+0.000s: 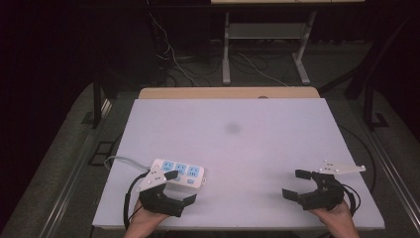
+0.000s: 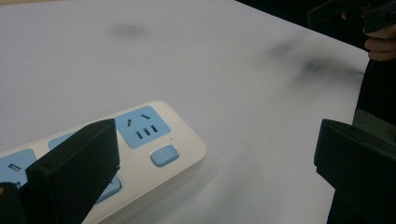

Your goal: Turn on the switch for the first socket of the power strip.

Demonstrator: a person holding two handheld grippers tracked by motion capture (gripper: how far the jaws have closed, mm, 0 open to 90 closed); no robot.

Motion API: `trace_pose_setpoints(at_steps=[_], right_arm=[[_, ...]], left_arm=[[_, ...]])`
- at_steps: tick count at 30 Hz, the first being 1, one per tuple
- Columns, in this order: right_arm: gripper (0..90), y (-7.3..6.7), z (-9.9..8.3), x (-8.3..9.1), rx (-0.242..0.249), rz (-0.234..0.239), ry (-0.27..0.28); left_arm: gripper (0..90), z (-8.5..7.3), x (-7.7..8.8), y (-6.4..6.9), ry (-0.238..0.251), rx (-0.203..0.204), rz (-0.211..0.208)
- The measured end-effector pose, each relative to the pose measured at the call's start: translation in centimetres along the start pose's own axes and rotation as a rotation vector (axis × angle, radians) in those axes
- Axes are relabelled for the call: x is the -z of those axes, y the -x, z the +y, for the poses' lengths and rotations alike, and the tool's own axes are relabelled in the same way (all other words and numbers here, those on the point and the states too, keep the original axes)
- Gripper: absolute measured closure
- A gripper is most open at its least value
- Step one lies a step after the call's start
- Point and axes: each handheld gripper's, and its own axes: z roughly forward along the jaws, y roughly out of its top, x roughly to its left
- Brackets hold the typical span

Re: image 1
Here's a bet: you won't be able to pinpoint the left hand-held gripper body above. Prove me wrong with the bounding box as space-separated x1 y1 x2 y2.
136 164 186 218

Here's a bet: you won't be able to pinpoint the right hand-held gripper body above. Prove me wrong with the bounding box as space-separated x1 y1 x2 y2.
298 159 367 211

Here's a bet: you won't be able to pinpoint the white power strip blue sockets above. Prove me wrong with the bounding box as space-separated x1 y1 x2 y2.
150 158 207 189

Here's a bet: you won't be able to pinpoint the person's left hand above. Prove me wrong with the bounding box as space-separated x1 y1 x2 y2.
123 199 170 238

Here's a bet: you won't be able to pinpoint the person's right hand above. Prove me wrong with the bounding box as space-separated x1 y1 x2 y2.
309 199 361 238

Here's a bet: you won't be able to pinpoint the white table board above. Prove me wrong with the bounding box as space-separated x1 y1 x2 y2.
92 97 386 231

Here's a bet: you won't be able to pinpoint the black floor socket plate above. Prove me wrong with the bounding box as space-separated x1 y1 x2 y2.
87 140 115 167

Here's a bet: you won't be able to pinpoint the black metal stand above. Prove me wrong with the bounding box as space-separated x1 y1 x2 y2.
81 70 115 130
362 78 390 132

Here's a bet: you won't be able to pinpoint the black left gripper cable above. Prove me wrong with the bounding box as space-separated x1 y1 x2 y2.
123 171 152 231

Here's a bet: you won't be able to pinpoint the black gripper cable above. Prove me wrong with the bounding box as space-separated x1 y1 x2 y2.
123 171 152 231
341 182 363 217

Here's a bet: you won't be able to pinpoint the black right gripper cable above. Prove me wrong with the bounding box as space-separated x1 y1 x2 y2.
341 182 363 217

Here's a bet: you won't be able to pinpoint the grey power strip cable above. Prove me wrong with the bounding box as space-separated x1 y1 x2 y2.
103 155 153 172

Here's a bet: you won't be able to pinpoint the black floor cable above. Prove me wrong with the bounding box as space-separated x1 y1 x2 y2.
339 124 378 195

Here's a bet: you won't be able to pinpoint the aluminium floor rail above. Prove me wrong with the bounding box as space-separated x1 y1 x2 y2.
39 98 114 238
353 105 420 229

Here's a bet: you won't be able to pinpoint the thin white floor cable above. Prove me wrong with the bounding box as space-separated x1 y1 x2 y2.
237 52 289 87

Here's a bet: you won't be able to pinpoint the white metal desk frame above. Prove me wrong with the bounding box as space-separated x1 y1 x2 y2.
210 0 367 86

